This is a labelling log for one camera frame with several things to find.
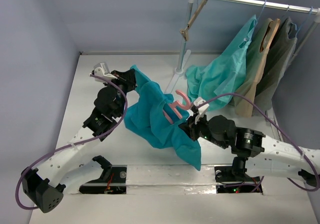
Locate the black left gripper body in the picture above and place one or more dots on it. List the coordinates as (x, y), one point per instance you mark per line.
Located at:
(125, 87)

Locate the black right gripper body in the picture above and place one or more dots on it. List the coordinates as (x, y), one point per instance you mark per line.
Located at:
(191, 128)

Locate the pink plastic hanger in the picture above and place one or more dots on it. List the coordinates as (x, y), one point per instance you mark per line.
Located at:
(174, 106)

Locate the teal blue t-shirt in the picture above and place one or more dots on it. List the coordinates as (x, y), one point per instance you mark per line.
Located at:
(152, 119)

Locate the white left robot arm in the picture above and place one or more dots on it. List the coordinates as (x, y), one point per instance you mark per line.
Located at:
(42, 180)

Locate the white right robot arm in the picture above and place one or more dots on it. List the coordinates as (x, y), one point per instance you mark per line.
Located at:
(255, 154)

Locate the mint green hanging shirt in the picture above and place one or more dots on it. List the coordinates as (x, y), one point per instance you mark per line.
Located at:
(227, 72)

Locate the beige wooden clip hanger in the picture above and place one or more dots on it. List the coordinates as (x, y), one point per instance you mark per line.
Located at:
(184, 32)

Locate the olive tan hanging shirt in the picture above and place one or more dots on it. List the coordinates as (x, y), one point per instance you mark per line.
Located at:
(256, 57)

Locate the grey hanging shirt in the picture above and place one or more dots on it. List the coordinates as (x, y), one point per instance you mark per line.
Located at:
(277, 61)

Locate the white metal clothes rack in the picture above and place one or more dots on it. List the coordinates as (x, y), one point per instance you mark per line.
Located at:
(194, 8)

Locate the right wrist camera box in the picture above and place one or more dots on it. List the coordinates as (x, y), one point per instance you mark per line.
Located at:
(199, 109)

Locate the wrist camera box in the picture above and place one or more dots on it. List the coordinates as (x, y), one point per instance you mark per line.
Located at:
(199, 109)
(102, 70)

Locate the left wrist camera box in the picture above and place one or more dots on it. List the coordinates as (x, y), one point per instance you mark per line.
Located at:
(102, 70)

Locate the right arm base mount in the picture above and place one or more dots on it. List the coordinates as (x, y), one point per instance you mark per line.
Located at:
(233, 179)

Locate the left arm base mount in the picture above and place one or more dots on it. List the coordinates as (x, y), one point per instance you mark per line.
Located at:
(112, 180)

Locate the blue wire hanger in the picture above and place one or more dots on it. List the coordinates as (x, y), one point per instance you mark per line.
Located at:
(295, 25)
(262, 9)

